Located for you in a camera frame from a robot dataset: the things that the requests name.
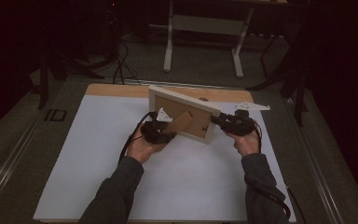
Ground person's right hand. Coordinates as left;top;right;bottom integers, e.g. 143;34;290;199
225;129;261;158

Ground white desk frame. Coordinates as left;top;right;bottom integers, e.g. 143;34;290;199
162;0;256;78

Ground white table sheet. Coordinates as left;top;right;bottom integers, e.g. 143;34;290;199
32;94;296;222

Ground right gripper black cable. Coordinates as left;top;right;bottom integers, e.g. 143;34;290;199
243;119;308;224

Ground black floor cables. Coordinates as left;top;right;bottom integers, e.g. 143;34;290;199
111;39;143;86

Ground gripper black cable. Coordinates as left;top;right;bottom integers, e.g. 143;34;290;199
117;111;157;165
243;119;308;224

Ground black metal stand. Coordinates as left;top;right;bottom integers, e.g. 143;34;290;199
246;31;310;127
36;52;105;110

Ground black floor socket plate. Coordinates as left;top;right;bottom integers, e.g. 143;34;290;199
45;108;68;122

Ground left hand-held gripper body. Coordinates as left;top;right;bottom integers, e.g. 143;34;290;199
141;107;173;145

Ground dark equipment rack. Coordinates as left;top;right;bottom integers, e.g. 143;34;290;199
101;0;123;62

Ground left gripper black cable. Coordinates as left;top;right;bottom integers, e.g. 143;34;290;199
117;111;157;165

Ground wooden photo frame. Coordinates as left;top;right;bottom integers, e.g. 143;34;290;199
147;84;223;145

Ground person's left hand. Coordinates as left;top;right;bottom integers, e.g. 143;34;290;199
126;125;170;164

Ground metal floor rail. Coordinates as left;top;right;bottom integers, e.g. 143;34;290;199
122;77;254;91
283;96;345;224
0;116;46;216

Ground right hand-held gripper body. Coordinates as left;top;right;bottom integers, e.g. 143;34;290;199
223;101;270;136

